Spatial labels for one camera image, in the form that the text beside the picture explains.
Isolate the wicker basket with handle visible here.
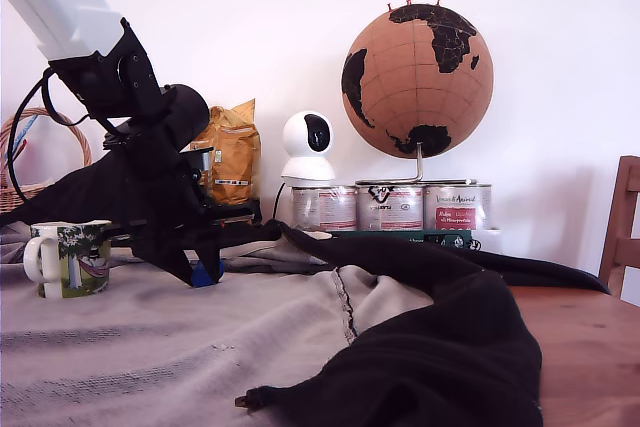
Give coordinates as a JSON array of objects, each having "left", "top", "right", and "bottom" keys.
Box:
[{"left": 0, "top": 106, "right": 94, "bottom": 219}]

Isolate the silver tin can small text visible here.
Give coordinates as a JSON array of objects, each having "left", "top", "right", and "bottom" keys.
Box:
[{"left": 291, "top": 185, "right": 359, "bottom": 232}]

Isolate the black camera power cable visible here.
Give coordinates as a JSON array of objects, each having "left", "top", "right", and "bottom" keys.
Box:
[{"left": 272, "top": 181, "right": 289, "bottom": 222}]

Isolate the yellow coffee bag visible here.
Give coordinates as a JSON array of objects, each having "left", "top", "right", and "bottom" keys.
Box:
[{"left": 192, "top": 98, "right": 262, "bottom": 209}]

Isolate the silver tin can red panel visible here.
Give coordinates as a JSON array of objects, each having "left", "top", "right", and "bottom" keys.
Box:
[{"left": 423, "top": 183, "right": 494, "bottom": 232}]

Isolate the blue coffee capsule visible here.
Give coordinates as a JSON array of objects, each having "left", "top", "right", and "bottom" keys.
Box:
[{"left": 192, "top": 259, "right": 224, "bottom": 289}]

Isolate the green illustrated coffee mug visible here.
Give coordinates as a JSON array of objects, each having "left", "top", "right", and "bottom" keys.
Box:
[{"left": 22, "top": 219, "right": 114, "bottom": 299}]

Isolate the blue stick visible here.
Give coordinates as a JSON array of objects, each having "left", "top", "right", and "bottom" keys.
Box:
[{"left": 14, "top": 115, "right": 40, "bottom": 149}]

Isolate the white security camera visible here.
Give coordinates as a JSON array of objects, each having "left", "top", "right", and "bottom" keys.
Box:
[{"left": 279, "top": 110, "right": 336, "bottom": 187}]

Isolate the cork globe on metal stand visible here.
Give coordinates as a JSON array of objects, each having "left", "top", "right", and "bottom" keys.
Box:
[{"left": 341, "top": 3, "right": 495, "bottom": 187}]

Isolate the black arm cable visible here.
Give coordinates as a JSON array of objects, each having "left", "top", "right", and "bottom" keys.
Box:
[
  {"left": 42, "top": 71, "right": 96, "bottom": 127},
  {"left": 8, "top": 68, "right": 57, "bottom": 204}
]

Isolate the wooden chair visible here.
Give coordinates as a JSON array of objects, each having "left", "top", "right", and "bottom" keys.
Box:
[{"left": 598, "top": 155, "right": 640, "bottom": 304}]

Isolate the black and grey hoodie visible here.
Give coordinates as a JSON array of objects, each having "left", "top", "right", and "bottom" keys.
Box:
[{"left": 0, "top": 149, "right": 612, "bottom": 427}]

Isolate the silver tin can black logo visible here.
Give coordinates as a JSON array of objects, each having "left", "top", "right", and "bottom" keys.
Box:
[{"left": 356, "top": 184, "right": 426, "bottom": 232}]

